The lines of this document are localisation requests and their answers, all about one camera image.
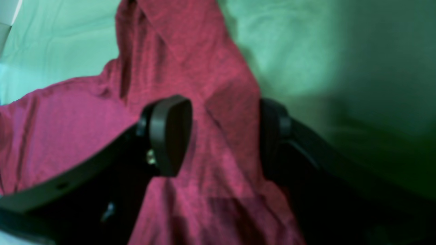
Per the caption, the red T-shirt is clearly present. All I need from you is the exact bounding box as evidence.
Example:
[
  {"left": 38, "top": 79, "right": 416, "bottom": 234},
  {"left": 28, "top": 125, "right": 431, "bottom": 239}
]
[{"left": 1, "top": 0, "right": 306, "bottom": 245}]

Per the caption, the green table cloth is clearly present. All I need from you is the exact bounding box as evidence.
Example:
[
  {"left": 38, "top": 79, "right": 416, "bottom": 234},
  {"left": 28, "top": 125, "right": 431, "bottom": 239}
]
[{"left": 0, "top": 0, "right": 436, "bottom": 245}]

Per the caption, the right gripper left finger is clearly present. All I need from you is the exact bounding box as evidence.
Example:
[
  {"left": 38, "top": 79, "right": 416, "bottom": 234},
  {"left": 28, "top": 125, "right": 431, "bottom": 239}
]
[{"left": 0, "top": 95, "right": 192, "bottom": 245}]

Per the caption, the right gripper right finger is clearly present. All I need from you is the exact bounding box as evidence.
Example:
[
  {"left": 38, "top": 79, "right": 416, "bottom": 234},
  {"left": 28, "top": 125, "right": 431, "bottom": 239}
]
[{"left": 260, "top": 99, "right": 435, "bottom": 245}]

